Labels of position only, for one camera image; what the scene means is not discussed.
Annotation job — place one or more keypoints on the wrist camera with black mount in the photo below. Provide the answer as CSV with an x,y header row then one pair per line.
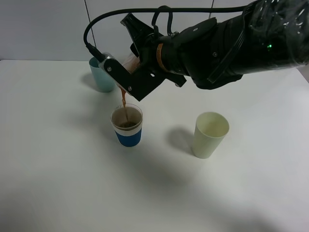
x,y
138,84

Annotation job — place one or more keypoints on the light green plastic cup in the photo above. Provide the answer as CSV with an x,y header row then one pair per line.
x,y
211,128

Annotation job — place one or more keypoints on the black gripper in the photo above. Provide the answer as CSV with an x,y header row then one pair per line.
x,y
150,50

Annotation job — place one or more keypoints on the teal plastic cup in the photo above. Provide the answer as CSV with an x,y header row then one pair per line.
x,y
103,81

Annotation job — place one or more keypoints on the glass cup with blue sleeve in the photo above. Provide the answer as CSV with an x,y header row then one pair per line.
x,y
127,123

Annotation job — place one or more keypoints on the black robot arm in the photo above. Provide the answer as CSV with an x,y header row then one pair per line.
x,y
268,35

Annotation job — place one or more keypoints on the drink bottle with pink label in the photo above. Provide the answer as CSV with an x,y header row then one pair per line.
x,y
131,63

